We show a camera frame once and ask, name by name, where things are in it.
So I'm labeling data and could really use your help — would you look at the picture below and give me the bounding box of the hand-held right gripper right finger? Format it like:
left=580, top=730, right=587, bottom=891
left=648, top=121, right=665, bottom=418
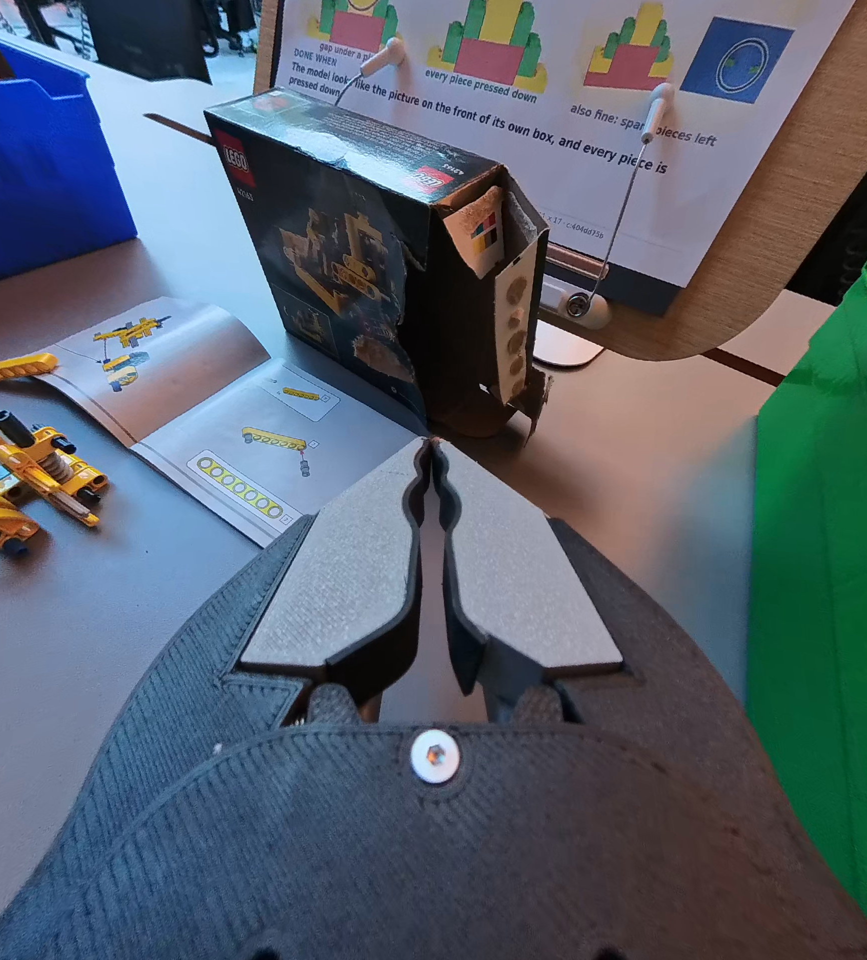
left=432, top=438, right=626, bottom=697

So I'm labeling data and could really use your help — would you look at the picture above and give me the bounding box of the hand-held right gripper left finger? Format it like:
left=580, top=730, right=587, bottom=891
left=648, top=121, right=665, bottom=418
left=242, top=438, right=432, bottom=710

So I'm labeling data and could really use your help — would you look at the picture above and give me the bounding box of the lego instruction booklet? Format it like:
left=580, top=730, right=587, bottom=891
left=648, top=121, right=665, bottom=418
left=27, top=295, right=420, bottom=549

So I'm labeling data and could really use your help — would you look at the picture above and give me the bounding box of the yellow lego assembly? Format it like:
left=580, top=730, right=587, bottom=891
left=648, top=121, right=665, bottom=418
left=0, top=410, right=111, bottom=557

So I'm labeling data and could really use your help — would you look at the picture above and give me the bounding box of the black lego box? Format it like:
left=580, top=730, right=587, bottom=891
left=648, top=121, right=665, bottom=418
left=202, top=87, right=555, bottom=446

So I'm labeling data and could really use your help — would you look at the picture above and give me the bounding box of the yellow lego beam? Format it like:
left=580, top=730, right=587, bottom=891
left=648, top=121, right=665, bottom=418
left=0, top=351, right=60, bottom=387

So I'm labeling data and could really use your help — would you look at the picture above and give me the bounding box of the grey stand base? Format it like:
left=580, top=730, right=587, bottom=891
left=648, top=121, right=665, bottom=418
left=530, top=322, right=608, bottom=369

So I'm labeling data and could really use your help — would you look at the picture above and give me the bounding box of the green plastic bin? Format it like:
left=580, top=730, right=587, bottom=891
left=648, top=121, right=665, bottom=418
left=744, top=240, right=867, bottom=960

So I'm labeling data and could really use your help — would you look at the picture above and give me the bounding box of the dark blue sheet ledge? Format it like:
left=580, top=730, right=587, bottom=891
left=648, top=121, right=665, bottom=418
left=549, top=243, right=694, bottom=317

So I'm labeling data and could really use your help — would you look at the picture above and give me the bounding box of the printed instruction sheet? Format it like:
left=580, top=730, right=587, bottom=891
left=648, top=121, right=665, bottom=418
left=268, top=0, right=859, bottom=291

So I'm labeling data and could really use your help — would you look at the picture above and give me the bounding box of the wooden display board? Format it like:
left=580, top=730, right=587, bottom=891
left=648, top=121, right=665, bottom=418
left=253, top=0, right=867, bottom=363

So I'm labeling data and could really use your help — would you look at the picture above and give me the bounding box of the blue plastic bin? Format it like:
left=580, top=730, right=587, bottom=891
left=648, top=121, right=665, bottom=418
left=0, top=36, right=139, bottom=296

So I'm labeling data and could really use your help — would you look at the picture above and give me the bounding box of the black office chair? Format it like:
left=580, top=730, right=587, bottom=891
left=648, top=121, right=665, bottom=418
left=84, top=0, right=214, bottom=84

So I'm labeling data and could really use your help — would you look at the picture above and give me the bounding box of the white round screw mount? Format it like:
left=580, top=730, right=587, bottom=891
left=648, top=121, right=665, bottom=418
left=549, top=288, right=615, bottom=332

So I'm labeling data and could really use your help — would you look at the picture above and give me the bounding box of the white-tipped wire clip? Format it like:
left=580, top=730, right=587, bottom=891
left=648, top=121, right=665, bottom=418
left=594, top=81, right=677, bottom=298
left=333, top=35, right=408, bottom=107

